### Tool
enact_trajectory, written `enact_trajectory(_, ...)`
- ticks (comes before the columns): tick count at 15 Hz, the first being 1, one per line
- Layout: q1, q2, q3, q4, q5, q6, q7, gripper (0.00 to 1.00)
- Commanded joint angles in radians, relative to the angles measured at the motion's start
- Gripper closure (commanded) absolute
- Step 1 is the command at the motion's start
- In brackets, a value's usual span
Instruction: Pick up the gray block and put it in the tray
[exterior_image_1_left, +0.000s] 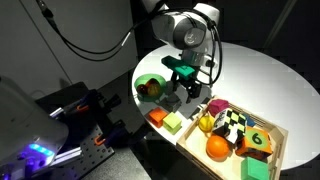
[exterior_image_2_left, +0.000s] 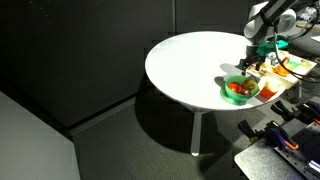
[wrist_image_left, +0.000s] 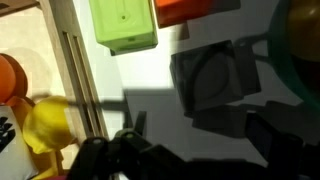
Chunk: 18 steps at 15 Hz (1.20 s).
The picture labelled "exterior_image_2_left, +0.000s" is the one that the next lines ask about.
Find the small red fruit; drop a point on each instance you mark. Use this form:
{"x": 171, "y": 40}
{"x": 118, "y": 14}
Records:
{"x": 246, "y": 92}

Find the purple clamp with orange tip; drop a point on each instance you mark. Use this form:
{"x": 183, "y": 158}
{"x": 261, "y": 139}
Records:
{"x": 280, "y": 135}

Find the gray chair seat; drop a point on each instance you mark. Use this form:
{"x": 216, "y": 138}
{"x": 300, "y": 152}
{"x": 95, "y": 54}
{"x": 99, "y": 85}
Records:
{"x": 308, "y": 43}

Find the wooden tray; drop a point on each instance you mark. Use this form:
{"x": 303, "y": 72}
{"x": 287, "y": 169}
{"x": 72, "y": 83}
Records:
{"x": 298, "y": 75}

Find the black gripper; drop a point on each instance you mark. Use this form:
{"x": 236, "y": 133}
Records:
{"x": 254, "y": 51}

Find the black perforated breadboard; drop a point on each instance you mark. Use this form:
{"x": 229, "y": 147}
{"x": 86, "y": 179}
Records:
{"x": 300, "y": 156}

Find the orange block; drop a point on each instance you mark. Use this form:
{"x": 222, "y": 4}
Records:
{"x": 267, "y": 93}

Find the black white checkered cube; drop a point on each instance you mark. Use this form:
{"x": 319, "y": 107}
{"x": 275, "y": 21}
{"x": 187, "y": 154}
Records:
{"x": 272, "y": 58}

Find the green bowl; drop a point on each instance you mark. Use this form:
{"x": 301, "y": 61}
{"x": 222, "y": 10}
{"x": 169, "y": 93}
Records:
{"x": 238, "y": 98}

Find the white table leg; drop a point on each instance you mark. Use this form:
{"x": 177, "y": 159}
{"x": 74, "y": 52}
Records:
{"x": 196, "y": 133}

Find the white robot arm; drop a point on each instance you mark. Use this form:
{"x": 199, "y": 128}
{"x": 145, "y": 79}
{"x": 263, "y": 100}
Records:
{"x": 263, "y": 25}

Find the yellow fruit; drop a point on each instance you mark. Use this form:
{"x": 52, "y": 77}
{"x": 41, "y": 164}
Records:
{"x": 249, "y": 84}

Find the gray base plate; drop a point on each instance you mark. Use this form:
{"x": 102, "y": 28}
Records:
{"x": 256, "y": 163}

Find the gray cabinet top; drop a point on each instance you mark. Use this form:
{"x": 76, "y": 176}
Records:
{"x": 30, "y": 146}

